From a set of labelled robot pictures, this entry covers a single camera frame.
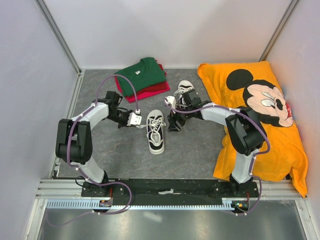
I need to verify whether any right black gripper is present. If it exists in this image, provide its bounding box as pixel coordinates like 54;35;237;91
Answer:
167;102;192;133

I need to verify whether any white shoelace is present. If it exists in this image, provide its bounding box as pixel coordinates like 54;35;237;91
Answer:
137;117;166;131

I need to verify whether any black white sneaker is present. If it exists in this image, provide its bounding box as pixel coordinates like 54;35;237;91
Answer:
146;109;165;155
173;80;195;106

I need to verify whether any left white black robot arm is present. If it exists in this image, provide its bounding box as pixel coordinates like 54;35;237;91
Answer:
55;91;134;197

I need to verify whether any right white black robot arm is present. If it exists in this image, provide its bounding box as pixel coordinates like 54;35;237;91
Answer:
164;89;267;197

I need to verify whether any pink folded t-shirt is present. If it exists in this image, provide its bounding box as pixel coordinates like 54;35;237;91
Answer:
125;88;170;103

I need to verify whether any black white sneaker tied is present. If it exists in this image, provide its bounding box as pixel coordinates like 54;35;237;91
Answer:
173;80;195;106

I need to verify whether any dark red folded t-shirt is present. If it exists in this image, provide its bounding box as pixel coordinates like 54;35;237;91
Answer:
113;58;171;99

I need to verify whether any green folded t-shirt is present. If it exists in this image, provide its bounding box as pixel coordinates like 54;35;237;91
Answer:
114;57;168;97

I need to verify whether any white tape scrap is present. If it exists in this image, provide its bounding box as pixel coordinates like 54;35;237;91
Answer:
158;188;182;196

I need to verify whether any orange Mickey Mouse pillow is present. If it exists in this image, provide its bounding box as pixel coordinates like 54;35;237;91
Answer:
197;61;308;198

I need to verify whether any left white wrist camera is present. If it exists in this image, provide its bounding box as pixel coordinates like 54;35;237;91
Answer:
127;112;142;127

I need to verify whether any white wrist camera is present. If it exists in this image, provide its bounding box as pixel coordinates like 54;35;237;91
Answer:
127;112;142;127
164;96;177;109

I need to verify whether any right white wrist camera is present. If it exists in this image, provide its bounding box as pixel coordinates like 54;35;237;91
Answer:
164;96;177;109

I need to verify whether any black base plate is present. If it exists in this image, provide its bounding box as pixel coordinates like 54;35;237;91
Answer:
81;177;261;207

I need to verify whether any grey slotted cable duct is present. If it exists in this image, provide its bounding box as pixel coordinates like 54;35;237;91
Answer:
46;198;247;210

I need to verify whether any right aluminium corner post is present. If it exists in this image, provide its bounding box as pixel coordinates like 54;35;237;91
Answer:
258;0;301;62

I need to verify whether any aluminium corner post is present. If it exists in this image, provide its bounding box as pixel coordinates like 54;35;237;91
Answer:
258;0;301;62
35;0;82;75

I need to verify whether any left aluminium corner post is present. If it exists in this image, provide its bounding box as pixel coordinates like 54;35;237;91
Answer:
35;0;82;75

